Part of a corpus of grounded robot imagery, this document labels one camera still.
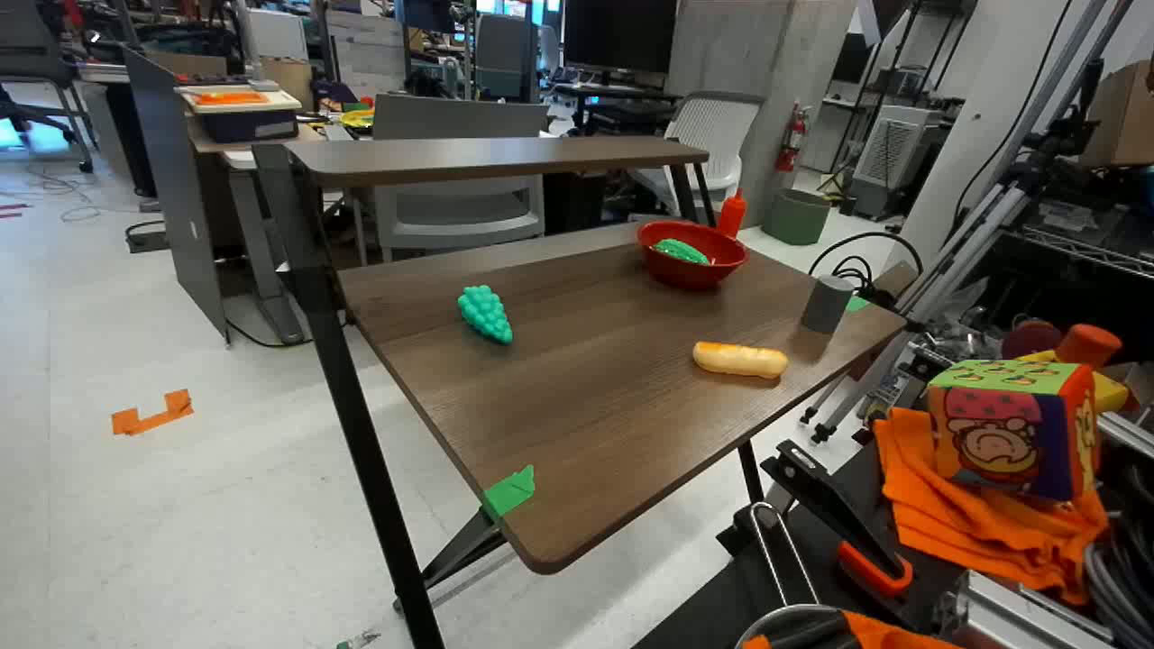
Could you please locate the brown bread toy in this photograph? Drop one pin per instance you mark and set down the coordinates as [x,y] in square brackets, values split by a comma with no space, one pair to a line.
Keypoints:
[742,361]

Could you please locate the green grape toy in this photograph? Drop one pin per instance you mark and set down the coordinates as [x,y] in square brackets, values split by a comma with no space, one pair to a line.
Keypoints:
[486,314]

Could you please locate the green bitter gourd toy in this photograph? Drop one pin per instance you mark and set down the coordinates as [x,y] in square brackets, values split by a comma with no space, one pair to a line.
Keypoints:
[685,250]

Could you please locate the orange carrot toy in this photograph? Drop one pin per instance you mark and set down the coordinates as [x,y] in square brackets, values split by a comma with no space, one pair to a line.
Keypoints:
[729,216]

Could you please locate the orange plush toy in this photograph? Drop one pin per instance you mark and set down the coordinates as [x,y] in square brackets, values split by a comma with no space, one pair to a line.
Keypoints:
[1087,343]

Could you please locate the red bowl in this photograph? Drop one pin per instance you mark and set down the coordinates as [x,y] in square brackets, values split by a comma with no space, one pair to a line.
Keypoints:
[673,271]

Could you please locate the grey chair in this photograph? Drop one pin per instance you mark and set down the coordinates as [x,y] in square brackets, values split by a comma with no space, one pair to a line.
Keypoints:
[456,217]

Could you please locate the green tape patch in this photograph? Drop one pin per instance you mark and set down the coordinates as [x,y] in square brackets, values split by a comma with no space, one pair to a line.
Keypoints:
[858,304]
[510,493]

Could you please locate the wooden raised shelf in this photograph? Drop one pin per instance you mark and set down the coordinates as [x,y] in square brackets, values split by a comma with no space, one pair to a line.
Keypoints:
[482,158]

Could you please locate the white chair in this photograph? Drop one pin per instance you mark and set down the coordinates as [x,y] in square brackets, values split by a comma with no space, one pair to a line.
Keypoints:
[711,133]

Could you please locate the green waste bin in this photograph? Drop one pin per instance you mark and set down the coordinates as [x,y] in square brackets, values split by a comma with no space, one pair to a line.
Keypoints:
[794,217]

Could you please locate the grey block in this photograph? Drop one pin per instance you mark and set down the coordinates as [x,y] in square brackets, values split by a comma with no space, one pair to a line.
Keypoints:
[825,307]

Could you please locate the brown wooden table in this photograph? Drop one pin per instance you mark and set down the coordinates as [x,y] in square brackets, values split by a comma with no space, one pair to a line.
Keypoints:
[364,455]

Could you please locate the red fire extinguisher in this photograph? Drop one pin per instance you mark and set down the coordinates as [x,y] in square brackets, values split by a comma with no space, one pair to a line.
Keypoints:
[793,137]

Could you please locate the black monitor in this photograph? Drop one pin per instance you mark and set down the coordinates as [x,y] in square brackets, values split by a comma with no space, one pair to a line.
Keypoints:
[620,34]

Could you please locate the black orange clamp tool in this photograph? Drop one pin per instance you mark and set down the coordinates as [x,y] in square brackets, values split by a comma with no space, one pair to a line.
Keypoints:
[843,506]

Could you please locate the silver tripod legs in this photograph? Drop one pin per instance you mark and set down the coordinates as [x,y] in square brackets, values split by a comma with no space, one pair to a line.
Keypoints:
[962,258]

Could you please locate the box stack with orange lid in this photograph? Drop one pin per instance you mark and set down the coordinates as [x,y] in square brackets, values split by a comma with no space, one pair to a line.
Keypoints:
[240,110]

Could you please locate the dark grey partition panel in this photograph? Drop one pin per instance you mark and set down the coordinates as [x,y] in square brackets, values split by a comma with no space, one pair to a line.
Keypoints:
[176,191]

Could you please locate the orange cloth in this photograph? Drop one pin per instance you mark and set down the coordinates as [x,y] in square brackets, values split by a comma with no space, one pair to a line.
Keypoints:
[962,518]

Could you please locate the orange floor tape marker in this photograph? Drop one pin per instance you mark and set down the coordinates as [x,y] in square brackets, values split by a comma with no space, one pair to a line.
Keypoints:
[149,417]

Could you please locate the colourful plush cube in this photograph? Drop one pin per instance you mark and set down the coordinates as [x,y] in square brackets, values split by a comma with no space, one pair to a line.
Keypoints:
[1004,433]

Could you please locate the cardboard box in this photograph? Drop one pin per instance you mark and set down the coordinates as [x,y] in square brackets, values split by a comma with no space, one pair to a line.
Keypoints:
[1125,113]

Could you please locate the black office chair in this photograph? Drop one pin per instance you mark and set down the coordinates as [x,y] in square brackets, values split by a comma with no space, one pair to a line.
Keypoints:
[39,74]

